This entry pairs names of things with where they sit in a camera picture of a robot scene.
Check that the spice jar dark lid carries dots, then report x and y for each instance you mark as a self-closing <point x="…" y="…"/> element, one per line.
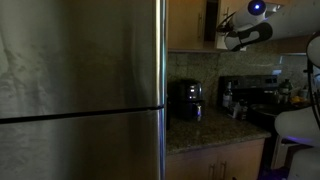
<point x="243" y="111"/>

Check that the wooden base cabinet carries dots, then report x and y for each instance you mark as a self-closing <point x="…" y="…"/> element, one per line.
<point x="213" y="160"/>

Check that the dark frying pan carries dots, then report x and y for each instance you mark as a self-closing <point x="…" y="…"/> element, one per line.
<point x="270" y="109"/>

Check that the black air fryer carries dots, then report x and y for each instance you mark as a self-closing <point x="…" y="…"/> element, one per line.
<point x="186" y="100"/>

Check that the clear plastic water bottle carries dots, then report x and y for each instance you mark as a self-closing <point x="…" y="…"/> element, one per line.
<point x="227" y="96"/>

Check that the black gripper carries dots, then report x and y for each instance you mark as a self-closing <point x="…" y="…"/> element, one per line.
<point x="228" y="25"/>

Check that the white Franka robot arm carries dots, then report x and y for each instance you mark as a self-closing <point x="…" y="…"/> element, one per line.
<point x="290" y="20"/>

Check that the white cup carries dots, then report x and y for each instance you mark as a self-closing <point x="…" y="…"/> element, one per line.
<point x="303" y="91"/>

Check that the stainless steel refrigerator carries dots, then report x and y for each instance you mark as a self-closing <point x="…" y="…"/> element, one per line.
<point x="80" y="83"/>

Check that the green capped bottle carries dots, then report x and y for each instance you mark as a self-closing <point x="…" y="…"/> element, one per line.
<point x="285" y="90"/>

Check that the wooden wall cabinet body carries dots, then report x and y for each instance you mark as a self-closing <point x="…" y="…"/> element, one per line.
<point x="211" y="20"/>

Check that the yellow fruit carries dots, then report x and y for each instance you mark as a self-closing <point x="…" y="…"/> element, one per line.
<point x="296" y="99"/>

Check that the black kitchen stove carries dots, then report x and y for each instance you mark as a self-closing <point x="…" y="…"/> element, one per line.
<point x="250" y="85"/>

